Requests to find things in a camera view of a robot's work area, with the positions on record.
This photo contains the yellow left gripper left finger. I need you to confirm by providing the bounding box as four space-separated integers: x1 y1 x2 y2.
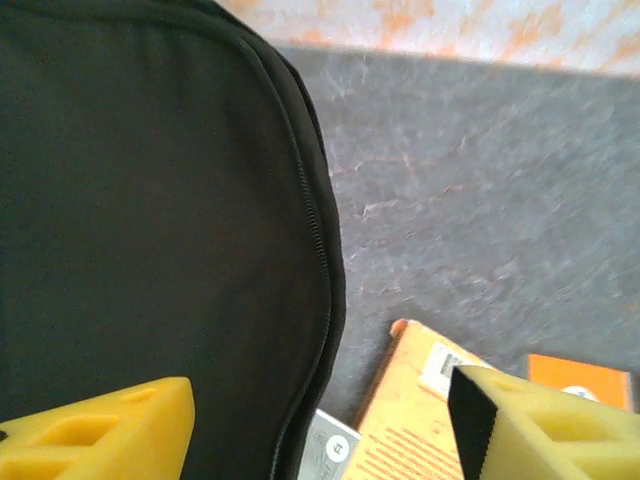
0 375 197 480

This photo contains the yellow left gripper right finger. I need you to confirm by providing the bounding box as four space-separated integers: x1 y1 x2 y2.
446 363 640 480

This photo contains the orange book with photo cover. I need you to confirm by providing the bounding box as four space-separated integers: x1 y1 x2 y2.
527 353 635 414

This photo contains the tan orange barcode book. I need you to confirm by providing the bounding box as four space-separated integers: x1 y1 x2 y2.
342 318 501 480

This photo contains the black fabric backpack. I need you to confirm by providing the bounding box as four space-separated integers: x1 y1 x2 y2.
0 0 349 480

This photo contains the grey white card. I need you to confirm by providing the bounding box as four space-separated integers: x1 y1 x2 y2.
297 408 362 480

